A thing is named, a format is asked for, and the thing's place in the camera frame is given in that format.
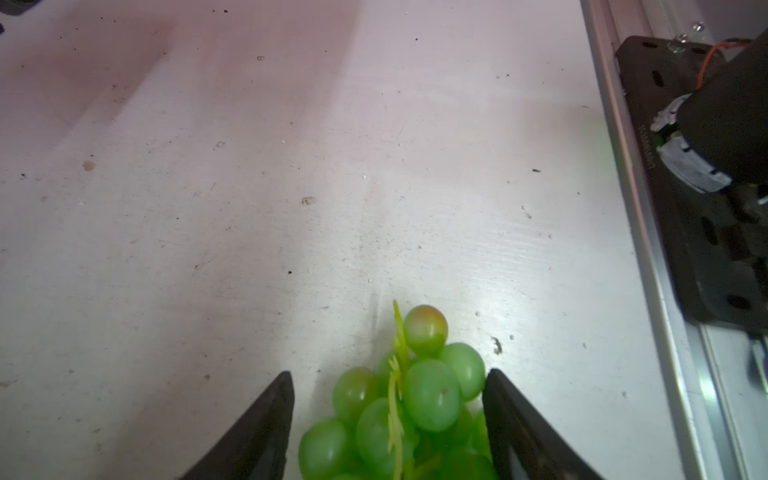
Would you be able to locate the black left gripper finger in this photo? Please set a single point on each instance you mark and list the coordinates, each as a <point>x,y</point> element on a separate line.
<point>255,446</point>

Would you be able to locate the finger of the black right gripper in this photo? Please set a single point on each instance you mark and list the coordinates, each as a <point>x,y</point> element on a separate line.
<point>523,444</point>

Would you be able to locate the green fake grape bunch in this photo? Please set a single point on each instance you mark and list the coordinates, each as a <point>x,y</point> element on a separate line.
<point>414,402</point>

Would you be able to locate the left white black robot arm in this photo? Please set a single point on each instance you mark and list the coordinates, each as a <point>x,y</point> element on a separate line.
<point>700,120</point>

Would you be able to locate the aluminium front rail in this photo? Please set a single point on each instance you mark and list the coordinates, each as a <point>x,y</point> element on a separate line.
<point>715,376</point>

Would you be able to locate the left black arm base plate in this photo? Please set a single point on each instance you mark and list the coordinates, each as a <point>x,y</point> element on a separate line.
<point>700,122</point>

